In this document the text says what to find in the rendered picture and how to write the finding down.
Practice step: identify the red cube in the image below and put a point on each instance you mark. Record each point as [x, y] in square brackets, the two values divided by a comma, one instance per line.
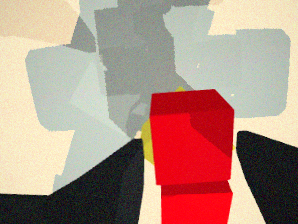
[199, 203]
[192, 136]

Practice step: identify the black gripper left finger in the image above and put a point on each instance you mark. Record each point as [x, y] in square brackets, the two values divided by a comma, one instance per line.
[110, 193]

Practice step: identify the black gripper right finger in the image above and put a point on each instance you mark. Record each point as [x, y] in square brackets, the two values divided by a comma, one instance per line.
[271, 170]

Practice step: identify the yellow cube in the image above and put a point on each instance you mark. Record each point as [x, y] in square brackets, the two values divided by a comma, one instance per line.
[146, 136]

